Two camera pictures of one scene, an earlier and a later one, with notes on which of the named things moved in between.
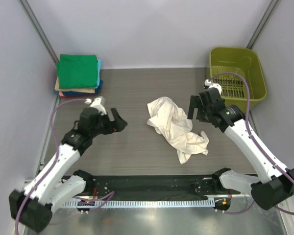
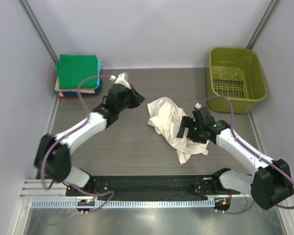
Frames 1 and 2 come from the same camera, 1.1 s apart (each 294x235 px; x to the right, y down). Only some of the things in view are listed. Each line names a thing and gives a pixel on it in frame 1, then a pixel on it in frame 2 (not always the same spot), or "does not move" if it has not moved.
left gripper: x=120 y=123 -> x=137 y=98
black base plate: x=157 y=184 does not move
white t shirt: x=174 y=125 does not move
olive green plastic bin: x=245 y=61 does not move
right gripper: x=195 y=103 -> x=186 y=121
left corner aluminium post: x=40 y=31 does not move
